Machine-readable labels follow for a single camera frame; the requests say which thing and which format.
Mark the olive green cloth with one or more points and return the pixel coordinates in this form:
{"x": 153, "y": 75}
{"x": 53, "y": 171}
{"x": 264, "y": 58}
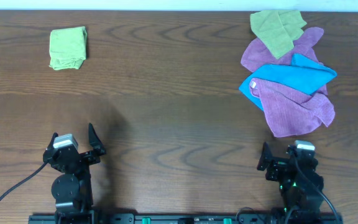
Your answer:
{"x": 277, "y": 29}

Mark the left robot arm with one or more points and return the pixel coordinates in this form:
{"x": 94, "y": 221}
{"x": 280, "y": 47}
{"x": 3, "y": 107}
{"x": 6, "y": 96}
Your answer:
{"x": 72, "y": 190}

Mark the folded green cloth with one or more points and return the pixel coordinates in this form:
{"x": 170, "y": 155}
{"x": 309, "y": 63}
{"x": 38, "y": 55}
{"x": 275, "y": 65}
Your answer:
{"x": 67, "y": 48}

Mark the purple cloth with label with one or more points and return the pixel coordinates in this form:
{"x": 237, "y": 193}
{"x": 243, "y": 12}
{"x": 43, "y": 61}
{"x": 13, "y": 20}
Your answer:
{"x": 289, "y": 112}

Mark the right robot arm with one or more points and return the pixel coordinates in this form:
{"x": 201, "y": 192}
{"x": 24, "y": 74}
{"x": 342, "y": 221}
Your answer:
{"x": 300, "y": 185}

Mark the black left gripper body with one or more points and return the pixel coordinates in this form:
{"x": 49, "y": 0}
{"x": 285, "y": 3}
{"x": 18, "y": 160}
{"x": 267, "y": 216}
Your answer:
{"x": 90, "y": 158}

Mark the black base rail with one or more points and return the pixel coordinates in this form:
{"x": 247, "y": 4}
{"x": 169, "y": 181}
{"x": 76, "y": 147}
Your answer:
{"x": 129, "y": 218}

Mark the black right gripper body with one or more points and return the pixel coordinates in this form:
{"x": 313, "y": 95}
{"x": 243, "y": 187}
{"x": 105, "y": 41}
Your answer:
{"x": 275, "y": 173}

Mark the blue cloth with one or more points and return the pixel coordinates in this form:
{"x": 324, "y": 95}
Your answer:
{"x": 302, "y": 74}

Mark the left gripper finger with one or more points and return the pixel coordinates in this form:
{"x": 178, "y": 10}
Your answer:
{"x": 50, "y": 145}
{"x": 95, "y": 142}

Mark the purple cloth under pile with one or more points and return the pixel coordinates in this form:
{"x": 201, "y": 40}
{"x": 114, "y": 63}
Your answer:
{"x": 257, "y": 54}

